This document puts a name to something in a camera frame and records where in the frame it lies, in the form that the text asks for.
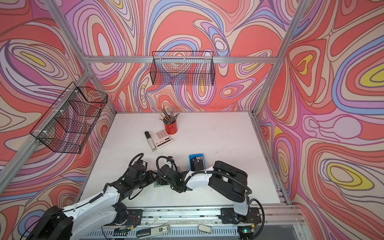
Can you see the stack of credit cards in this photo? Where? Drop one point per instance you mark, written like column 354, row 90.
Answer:
column 197, row 163

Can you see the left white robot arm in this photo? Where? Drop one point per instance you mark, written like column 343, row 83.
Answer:
column 75, row 221

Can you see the pink calculator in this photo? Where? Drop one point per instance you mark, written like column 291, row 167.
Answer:
column 160, row 138

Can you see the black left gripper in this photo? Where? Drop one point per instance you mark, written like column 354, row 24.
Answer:
column 151, row 177

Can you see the small grey oval object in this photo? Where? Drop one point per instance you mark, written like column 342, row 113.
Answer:
column 205, row 229

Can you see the black wire basket left wall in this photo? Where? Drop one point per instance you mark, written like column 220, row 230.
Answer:
column 66, row 126

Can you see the red metal pen cup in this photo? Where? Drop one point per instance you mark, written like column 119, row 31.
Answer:
column 171, row 128

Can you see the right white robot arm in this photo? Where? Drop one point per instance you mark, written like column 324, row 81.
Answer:
column 229, row 181

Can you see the black wire basket back wall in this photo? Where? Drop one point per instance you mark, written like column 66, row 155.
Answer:
column 183, row 68

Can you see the green card holder wallet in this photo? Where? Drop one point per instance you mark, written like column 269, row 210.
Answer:
column 160, row 182

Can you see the black wire basket wall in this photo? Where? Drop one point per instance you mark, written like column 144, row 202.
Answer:
column 66, row 126
column 183, row 68

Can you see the grey stapler black tip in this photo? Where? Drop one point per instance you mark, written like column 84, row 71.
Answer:
column 150, row 141

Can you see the grey remote device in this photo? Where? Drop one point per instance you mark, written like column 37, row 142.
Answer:
column 152, row 232

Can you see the blue plastic card tray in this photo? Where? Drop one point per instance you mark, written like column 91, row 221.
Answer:
column 191, row 156

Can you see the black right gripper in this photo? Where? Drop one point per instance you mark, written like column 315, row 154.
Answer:
column 162, row 179

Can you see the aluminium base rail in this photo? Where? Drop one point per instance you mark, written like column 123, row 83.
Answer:
column 213, row 215

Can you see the pens and pencils bunch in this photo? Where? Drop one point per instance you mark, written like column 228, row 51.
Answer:
column 169, row 118

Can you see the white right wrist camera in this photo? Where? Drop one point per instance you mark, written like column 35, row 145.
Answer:
column 171, row 163

